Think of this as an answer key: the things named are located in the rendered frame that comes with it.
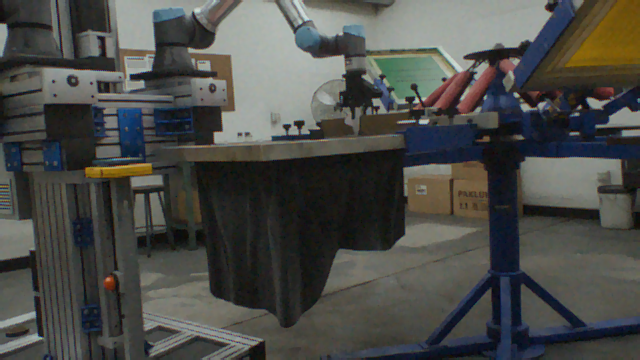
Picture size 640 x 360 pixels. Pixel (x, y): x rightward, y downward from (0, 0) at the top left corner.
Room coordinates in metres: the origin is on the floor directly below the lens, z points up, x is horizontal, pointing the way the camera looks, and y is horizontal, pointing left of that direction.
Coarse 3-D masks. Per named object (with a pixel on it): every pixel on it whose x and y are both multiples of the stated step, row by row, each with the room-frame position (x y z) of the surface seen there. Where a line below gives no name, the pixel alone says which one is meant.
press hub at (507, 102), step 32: (512, 96) 2.25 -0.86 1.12; (480, 160) 2.28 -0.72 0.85; (512, 160) 2.20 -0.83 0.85; (512, 192) 2.24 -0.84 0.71; (512, 224) 2.24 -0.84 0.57; (512, 256) 2.24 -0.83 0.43; (512, 288) 2.24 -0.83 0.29; (512, 320) 2.23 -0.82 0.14; (480, 352) 2.23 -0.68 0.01; (544, 352) 2.20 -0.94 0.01
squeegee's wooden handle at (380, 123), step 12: (324, 120) 1.90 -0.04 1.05; (336, 120) 1.85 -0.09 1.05; (360, 120) 1.75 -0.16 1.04; (372, 120) 1.71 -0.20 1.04; (384, 120) 1.67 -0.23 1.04; (396, 120) 1.63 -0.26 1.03; (408, 120) 1.60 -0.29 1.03; (324, 132) 1.90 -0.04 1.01; (336, 132) 1.85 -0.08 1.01; (348, 132) 1.80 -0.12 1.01; (360, 132) 1.75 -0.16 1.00; (372, 132) 1.71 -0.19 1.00; (384, 132) 1.67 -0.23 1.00
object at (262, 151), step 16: (240, 144) 1.75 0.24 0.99; (256, 144) 1.79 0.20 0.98; (272, 144) 1.17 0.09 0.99; (288, 144) 1.20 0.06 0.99; (304, 144) 1.23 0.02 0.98; (320, 144) 1.26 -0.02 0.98; (336, 144) 1.30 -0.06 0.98; (352, 144) 1.33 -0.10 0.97; (368, 144) 1.37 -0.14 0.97; (384, 144) 1.41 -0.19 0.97; (400, 144) 1.45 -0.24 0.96; (160, 160) 1.58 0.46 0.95; (176, 160) 1.49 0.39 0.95; (192, 160) 1.42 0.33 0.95; (208, 160) 1.35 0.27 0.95; (224, 160) 1.28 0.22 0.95; (240, 160) 1.22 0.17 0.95; (256, 160) 1.17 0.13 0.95
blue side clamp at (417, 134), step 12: (396, 132) 1.49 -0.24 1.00; (408, 132) 1.45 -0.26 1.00; (420, 132) 1.48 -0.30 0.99; (432, 132) 1.52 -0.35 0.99; (444, 132) 1.55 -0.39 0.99; (456, 132) 1.59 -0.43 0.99; (468, 132) 1.63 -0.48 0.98; (408, 144) 1.45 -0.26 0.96; (420, 144) 1.48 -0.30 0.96; (432, 144) 1.52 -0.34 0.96; (444, 144) 1.55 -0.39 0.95; (456, 144) 1.59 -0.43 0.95; (468, 144) 1.63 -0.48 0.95
